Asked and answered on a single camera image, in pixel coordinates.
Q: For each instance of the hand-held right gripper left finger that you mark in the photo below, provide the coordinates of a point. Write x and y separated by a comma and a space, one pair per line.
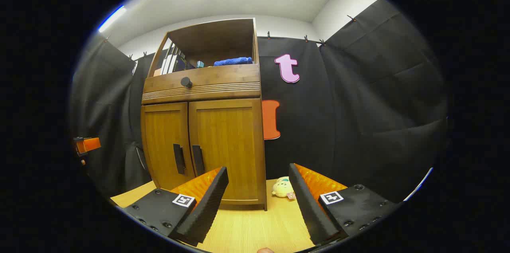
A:
207, 209

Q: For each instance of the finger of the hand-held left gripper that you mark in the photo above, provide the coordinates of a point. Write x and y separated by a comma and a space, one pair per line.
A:
89, 144

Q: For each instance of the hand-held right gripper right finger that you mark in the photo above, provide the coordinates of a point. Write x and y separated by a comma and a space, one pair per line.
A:
308, 209

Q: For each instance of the wooden shoe cabinet door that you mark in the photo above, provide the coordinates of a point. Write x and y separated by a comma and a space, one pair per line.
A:
231, 137
161, 137

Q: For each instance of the wooden double-door shoe cabinet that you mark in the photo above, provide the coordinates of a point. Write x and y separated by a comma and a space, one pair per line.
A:
215, 34

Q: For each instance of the yellow plush toy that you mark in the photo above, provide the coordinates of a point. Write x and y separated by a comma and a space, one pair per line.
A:
282, 188

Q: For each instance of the white book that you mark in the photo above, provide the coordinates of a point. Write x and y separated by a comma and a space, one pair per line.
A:
163, 67
169, 65
174, 63

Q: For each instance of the black backdrop cloth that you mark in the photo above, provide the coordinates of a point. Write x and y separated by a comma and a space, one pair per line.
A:
358, 105

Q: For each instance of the black round drawer knob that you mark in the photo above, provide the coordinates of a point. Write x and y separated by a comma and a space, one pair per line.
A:
186, 82

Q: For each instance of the dark book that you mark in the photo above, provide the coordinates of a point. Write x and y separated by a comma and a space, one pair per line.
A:
183, 65

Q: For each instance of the folded blue towel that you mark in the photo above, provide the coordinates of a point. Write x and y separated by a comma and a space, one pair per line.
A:
233, 61

